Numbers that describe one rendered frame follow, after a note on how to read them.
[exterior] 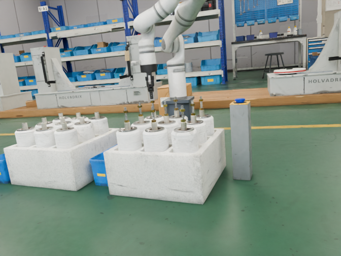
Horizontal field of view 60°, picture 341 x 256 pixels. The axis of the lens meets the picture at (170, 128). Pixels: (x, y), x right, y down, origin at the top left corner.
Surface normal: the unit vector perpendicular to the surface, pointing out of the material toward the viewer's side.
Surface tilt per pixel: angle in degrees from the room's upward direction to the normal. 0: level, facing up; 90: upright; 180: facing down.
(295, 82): 90
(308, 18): 90
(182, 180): 90
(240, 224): 0
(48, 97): 90
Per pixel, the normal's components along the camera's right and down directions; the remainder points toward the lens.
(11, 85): 0.96, -0.03
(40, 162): -0.38, 0.24
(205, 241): -0.09, -0.97
